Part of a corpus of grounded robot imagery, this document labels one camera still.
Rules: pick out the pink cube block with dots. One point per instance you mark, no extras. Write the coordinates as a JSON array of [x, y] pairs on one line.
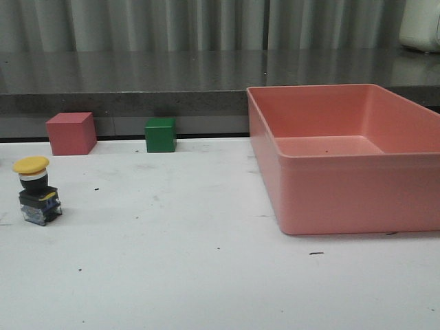
[[71, 133]]

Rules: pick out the dark grey counter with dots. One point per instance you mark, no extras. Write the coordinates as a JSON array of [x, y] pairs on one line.
[[204, 91]]

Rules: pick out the green cube block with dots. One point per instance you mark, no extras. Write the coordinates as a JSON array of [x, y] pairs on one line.
[[160, 134]]

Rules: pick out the white appliance in background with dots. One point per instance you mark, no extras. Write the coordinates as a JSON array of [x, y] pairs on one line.
[[419, 28]]

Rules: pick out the yellow mushroom push button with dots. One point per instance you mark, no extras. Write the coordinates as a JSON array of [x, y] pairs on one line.
[[39, 202]]

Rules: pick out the pink plastic bin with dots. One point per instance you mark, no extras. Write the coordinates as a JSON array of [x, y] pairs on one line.
[[341, 159]]

